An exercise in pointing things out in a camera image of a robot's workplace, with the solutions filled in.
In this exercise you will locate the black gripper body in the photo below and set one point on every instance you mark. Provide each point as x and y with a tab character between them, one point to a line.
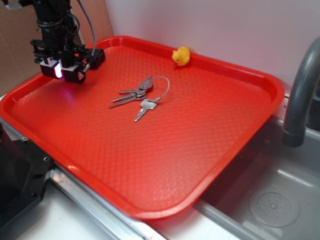
58	43

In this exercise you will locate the black sensor gripper finger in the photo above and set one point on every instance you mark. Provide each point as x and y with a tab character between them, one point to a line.
51	68
74	73

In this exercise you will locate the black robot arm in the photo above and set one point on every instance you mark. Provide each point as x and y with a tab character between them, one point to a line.
46	11

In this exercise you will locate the small black plastic box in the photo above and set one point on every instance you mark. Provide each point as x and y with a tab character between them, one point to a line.
96	57

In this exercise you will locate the brown cardboard panel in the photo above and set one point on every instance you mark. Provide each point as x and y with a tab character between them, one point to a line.
18	27

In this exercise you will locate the silver key bunch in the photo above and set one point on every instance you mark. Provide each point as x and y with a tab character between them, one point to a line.
135	94

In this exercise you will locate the red plastic serving tray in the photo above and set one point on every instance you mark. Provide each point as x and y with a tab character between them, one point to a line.
161	164

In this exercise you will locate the yellow rubber duck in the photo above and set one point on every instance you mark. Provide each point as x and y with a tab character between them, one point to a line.
181	56

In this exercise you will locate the grey toy sink faucet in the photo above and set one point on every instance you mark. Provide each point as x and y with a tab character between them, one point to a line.
303	109

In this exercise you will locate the grey plastic sink basin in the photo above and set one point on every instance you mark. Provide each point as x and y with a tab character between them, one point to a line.
222	212

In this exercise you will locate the round sink drain cover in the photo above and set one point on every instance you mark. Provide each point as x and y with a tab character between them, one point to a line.
274	207

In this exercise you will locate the silver key with cable loop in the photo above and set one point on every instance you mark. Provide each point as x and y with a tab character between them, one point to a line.
151	104

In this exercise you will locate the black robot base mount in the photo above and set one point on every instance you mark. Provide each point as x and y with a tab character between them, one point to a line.
24	171

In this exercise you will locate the silver metal counter rail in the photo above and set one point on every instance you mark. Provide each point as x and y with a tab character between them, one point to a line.
111	221

